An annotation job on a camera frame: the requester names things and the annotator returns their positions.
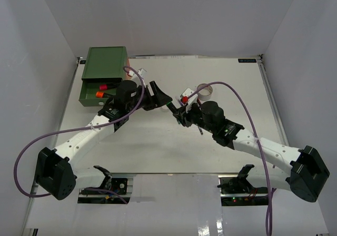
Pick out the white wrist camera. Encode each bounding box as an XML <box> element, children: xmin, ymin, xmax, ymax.
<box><xmin>127</xmin><ymin>68</ymin><xmax>147</xmax><ymax>79</ymax></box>
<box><xmin>180</xmin><ymin>88</ymin><xmax>198</xmax><ymax>112</ymax></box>

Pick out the small clear tape roll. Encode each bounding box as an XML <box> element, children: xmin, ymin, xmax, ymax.
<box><xmin>161</xmin><ymin>106</ymin><xmax>170</xmax><ymax>112</ymax></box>

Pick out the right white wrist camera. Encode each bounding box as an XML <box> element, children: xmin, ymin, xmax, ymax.
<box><xmin>180</xmin><ymin>88</ymin><xmax>198</xmax><ymax>112</ymax></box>

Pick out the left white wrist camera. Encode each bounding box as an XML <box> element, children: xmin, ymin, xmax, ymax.
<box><xmin>127</xmin><ymin>68</ymin><xmax>147</xmax><ymax>79</ymax></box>

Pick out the red pen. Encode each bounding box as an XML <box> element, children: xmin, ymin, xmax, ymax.
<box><xmin>197</xmin><ymin>126</ymin><xmax>204</xmax><ymax>135</ymax></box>

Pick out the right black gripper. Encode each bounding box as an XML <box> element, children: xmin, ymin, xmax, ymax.
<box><xmin>173</xmin><ymin>101</ymin><xmax>215</xmax><ymax>134</ymax></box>

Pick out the green highlighter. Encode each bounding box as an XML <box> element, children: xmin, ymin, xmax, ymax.
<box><xmin>166</xmin><ymin>102</ymin><xmax>177</xmax><ymax>114</ymax></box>

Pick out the green drawer box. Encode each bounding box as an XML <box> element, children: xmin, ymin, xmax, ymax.
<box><xmin>79</xmin><ymin>46</ymin><xmax>129</xmax><ymax>107</ymax></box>

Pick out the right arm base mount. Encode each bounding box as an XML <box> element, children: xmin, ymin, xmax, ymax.
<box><xmin>217</xmin><ymin>176</ymin><xmax>269</xmax><ymax>207</ymax></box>

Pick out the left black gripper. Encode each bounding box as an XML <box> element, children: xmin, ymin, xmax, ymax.
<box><xmin>127</xmin><ymin>81</ymin><xmax>173</xmax><ymax>113</ymax></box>

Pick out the pink highlighter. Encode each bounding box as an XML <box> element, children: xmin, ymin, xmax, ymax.
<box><xmin>99</xmin><ymin>82</ymin><xmax>120</xmax><ymax>91</ymax></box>

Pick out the large white tape roll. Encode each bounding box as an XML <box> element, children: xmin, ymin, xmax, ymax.
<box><xmin>197</xmin><ymin>83</ymin><xmax>213</xmax><ymax>102</ymax></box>

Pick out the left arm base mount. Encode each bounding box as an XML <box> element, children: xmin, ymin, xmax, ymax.
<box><xmin>77</xmin><ymin>178</ymin><xmax>133</xmax><ymax>204</ymax></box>

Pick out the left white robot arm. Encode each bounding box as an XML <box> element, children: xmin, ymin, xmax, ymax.
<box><xmin>35</xmin><ymin>81</ymin><xmax>172</xmax><ymax>200</ymax></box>

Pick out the orange highlighter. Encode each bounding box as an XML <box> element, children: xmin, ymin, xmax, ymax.
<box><xmin>95</xmin><ymin>91</ymin><xmax>114</xmax><ymax>98</ymax></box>

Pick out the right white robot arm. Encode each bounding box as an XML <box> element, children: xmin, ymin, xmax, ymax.
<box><xmin>167</xmin><ymin>101</ymin><xmax>330</xmax><ymax>202</ymax></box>

